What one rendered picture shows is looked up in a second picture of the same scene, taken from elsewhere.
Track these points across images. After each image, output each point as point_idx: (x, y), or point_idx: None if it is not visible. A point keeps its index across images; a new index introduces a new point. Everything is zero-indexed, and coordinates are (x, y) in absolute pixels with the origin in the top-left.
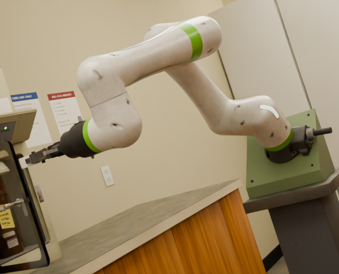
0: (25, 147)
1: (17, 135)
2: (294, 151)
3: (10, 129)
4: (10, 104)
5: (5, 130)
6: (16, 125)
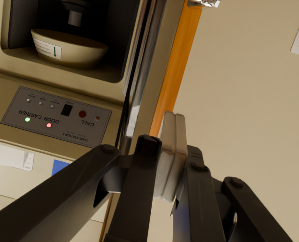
0: None
1: (3, 90)
2: None
3: (16, 110)
4: None
5: (29, 114)
6: (2, 114)
